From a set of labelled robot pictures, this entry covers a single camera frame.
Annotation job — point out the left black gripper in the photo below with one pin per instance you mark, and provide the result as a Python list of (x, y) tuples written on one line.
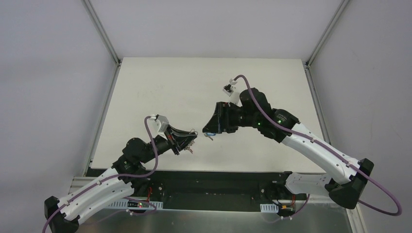
[(173, 143)]

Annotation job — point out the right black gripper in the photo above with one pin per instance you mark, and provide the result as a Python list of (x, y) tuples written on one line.
[(222, 117)]

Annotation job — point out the silver metal keyring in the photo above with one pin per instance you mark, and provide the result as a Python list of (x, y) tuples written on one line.
[(192, 142)]

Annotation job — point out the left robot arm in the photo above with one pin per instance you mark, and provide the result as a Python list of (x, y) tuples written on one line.
[(124, 178)]

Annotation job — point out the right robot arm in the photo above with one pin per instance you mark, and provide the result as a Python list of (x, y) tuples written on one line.
[(343, 183)]

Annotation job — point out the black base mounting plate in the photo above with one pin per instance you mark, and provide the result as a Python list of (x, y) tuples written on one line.
[(215, 191)]

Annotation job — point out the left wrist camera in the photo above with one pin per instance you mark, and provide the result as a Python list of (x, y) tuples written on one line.
[(160, 124)]

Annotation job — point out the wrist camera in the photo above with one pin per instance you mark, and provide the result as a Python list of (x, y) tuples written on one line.
[(160, 124), (231, 91)]

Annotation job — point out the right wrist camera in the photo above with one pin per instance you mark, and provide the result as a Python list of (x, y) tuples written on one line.
[(231, 91)]

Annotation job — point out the aluminium front rail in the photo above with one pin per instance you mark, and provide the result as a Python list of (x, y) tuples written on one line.
[(233, 195)]

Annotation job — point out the right aluminium frame post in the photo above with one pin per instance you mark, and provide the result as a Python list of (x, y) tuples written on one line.
[(328, 31)]

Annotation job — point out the aluminium frame post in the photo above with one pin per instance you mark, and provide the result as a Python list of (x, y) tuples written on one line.
[(328, 31), (88, 5)]

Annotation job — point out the left aluminium frame post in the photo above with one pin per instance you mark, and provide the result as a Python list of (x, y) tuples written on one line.
[(88, 5)]

